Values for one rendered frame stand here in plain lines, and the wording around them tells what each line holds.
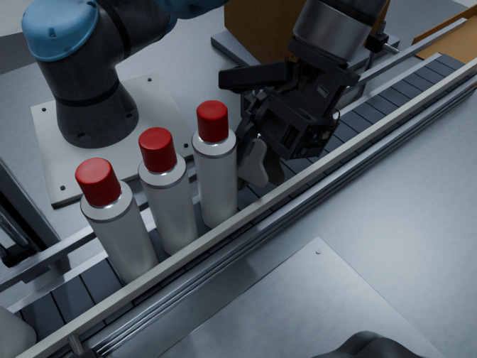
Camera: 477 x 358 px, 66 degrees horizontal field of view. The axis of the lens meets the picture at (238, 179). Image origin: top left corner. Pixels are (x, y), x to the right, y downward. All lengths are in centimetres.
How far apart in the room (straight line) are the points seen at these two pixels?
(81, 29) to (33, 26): 7
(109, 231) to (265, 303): 22
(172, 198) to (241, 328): 18
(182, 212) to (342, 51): 24
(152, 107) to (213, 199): 37
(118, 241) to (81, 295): 14
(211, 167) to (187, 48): 59
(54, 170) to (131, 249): 34
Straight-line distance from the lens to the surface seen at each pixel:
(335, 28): 40
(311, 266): 52
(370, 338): 18
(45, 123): 83
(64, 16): 64
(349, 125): 70
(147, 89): 84
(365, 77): 68
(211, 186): 44
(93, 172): 35
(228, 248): 52
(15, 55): 109
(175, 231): 46
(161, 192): 39
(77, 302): 53
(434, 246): 65
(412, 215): 67
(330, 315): 49
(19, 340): 49
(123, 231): 39
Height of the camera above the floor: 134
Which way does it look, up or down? 51 degrees down
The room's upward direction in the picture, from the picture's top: straight up
